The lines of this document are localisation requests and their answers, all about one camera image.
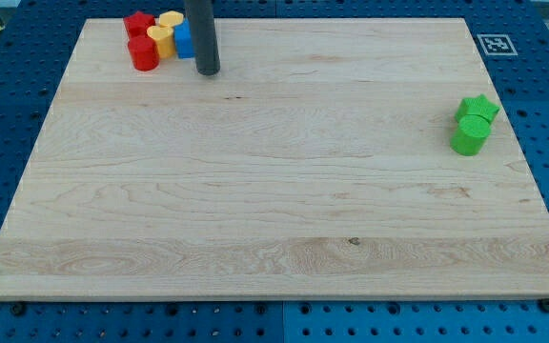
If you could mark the light wooden board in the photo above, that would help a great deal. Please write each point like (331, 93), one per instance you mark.
(315, 166)

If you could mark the blue cube block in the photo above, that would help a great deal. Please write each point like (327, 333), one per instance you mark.
(183, 40)

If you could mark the red cylinder block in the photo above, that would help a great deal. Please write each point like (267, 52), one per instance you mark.
(143, 52)

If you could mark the green cylinder block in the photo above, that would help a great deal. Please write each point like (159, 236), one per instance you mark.
(470, 135)

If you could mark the red star block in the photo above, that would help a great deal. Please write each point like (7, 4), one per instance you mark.
(138, 23)

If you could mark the green star block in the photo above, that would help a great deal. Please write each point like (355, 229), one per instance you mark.
(478, 106)

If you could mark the white fiducial marker tag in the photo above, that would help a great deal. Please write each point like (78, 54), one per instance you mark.
(497, 44)

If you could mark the black bolt left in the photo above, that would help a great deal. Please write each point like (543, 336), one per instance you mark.
(18, 309)

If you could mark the black bolt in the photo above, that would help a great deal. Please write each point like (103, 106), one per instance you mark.
(544, 305)
(18, 309)

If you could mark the black bolt right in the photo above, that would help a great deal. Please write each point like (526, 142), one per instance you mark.
(544, 305)

